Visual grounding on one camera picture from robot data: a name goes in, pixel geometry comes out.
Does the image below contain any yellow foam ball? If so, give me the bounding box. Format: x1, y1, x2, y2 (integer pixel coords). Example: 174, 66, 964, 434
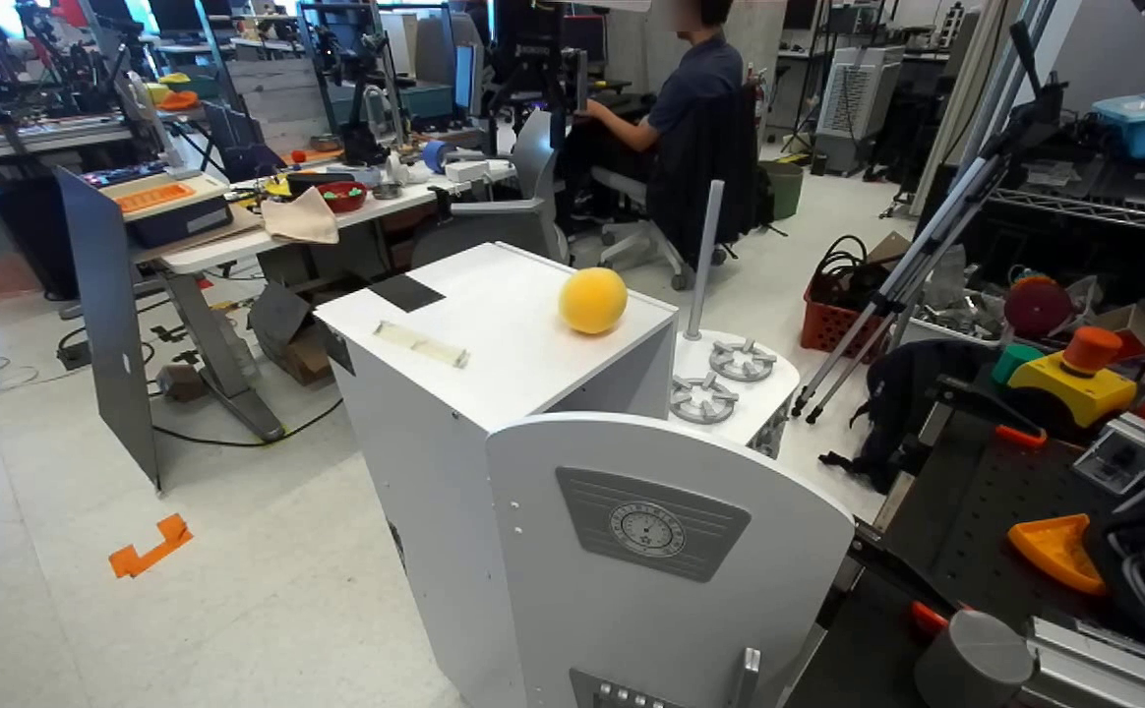
557, 265, 634, 342

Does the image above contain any dark red ball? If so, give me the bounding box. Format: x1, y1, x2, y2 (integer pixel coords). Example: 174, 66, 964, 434
1000, 266, 1082, 342

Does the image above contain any grey toy stove burner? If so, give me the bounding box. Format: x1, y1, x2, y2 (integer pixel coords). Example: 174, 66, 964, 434
703, 333, 783, 391
667, 374, 745, 428

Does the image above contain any beige tape strip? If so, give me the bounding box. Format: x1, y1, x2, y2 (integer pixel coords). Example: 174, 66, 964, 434
370, 319, 473, 374

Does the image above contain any grey vertical pole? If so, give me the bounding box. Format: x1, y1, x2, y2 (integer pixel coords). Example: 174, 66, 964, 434
681, 176, 731, 345

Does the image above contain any white toy kitchen unit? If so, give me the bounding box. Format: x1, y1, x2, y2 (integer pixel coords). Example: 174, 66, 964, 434
311, 238, 808, 708

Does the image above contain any black square patch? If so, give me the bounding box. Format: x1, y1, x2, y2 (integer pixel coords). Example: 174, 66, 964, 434
365, 266, 448, 319

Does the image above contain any grey desk chair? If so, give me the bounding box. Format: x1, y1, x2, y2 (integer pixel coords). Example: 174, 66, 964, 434
440, 106, 572, 265

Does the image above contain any white toy kitchen door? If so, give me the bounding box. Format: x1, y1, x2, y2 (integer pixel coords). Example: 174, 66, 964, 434
483, 411, 857, 708

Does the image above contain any black office chair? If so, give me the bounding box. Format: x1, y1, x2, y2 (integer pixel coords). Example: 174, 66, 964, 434
588, 82, 779, 293

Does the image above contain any red basket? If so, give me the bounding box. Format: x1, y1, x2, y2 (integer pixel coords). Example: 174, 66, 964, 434
794, 234, 894, 357

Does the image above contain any red bowl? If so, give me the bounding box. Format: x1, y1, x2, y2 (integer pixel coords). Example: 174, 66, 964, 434
311, 175, 376, 218

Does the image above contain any seated person dark shirt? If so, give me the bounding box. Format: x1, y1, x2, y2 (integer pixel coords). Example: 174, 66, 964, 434
557, 0, 769, 253

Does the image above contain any beige cloth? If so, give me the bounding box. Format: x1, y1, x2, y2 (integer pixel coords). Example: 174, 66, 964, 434
255, 181, 341, 253

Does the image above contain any black backpack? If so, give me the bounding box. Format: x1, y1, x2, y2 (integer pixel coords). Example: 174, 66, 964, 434
816, 333, 996, 496

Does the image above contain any white work desk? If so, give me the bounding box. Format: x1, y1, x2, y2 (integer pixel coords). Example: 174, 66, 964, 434
133, 154, 564, 446

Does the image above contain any black table mat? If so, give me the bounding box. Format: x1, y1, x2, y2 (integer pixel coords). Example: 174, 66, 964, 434
793, 391, 1145, 708

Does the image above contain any box with orange lid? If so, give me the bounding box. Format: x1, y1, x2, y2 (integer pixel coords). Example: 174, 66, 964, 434
103, 171, 238, 253

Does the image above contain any green block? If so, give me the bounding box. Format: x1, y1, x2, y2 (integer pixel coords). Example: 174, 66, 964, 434
984, 337, 1050, 392

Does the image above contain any dark grey standing panel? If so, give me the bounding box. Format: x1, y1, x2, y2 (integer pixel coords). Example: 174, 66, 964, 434
50, 164, 166, 491

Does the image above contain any grey cylinder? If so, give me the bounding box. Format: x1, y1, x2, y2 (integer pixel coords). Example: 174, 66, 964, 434
908, 602, 1040, 708

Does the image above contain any yellow emergency stop box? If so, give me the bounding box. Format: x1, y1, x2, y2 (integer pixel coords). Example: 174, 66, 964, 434
1008, 323, 1143, 434

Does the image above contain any orange wedge block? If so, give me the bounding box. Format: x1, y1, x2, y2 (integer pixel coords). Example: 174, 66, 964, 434
1002, 512, 1109, 602

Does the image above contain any grey camera tripod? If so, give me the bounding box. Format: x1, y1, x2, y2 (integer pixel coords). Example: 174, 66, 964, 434
783, 16, 1075, 425

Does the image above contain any black clamp orange handle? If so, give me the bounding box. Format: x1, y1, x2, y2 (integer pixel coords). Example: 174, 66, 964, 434
989, 417, 1054, 455
904, 598, 954, 641

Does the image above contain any orange floor tape bracket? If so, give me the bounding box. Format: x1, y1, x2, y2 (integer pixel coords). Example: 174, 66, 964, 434
108, 512, 196, 582

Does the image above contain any aluminium rail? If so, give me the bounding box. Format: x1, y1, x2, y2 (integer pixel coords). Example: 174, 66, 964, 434
1022, 613, 1145, 708

